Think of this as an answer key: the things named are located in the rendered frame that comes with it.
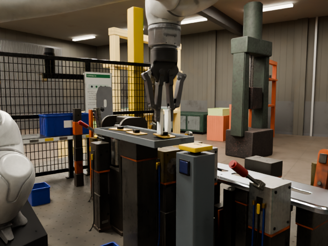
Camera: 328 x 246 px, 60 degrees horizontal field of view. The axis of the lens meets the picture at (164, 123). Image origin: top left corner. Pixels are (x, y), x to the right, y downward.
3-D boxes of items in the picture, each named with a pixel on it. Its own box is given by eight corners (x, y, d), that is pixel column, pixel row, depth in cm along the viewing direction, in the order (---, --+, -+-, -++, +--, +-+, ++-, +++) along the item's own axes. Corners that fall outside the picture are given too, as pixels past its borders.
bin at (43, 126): (93, 133, 193) (92, 113, 191) (46, 136, 174) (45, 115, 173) (83, 130, 205) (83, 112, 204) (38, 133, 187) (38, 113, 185)
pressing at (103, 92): (113, 137, 192) (112, 86, 188) (97, 138, 185) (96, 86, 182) (112, 137, 192) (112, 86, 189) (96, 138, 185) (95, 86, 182)
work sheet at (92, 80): (112, 112, 221) (112, 72, 218) (84, 114, 208) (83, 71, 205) (111, 112, 223) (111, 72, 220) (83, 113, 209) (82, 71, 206)
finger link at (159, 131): (163, 110, 78) (161, 109, 78) (163, 134, 79) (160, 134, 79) (159, 109, 81) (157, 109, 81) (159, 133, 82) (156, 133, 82)
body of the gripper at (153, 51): (154, 45, 73) (154, 81, 74) (184, 47, 77) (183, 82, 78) (145, 49, 80) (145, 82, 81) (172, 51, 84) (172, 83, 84)
